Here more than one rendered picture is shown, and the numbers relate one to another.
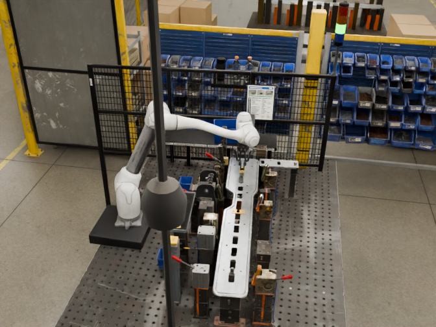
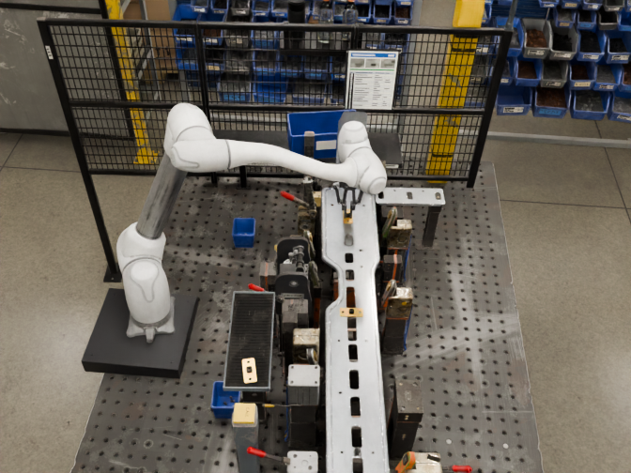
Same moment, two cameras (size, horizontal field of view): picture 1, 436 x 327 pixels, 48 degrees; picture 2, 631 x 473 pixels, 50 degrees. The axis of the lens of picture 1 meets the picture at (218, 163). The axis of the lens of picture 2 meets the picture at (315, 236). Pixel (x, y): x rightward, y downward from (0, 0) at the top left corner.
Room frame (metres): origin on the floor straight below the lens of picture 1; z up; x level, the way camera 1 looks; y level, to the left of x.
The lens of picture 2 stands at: (1.04, 0.17, 2.93)
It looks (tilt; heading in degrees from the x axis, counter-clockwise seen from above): 46 degrees down; 354
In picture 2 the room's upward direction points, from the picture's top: 2 degrees clockwise
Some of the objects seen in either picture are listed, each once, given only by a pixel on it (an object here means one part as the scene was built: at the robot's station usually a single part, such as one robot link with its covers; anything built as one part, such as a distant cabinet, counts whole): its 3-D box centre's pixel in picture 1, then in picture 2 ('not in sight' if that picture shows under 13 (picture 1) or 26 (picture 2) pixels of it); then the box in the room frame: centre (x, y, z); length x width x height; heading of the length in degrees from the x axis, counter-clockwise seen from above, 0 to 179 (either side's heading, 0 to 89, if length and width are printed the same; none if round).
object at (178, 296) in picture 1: (173, 271); (248, 450); (2.05, 0.24, 0.92); 0.08 x 0.08 x 0.44; 85
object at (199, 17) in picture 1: (183, 37); not in sight; (7.48, 0.55, 0.52); 1.20 x 0.80 x 1.05; 168
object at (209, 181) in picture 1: (207, 207); (294, 299); (2.63, 0.06, 0.94); 0.18 x 0.13 x 0.49; 175
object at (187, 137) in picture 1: (220, 139); (300, 148); (3.42, -0.01, 1.02); 0.90 x 0.22 x 0.03; 85
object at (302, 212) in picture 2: (218, 185); (305, 240); (2.99, -0.01, 0.88); 0.07 x 0.06 x 0.35; 85
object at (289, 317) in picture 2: (203, 231); (290, 350); (2.44, 0.09, 0.90); 0.05 x 0.05 x 0.40; 85
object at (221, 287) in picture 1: (239, 214); (353, 317); (2.49, -0.14, 1.00); 1.38 x 0.22 x 0.02; 175
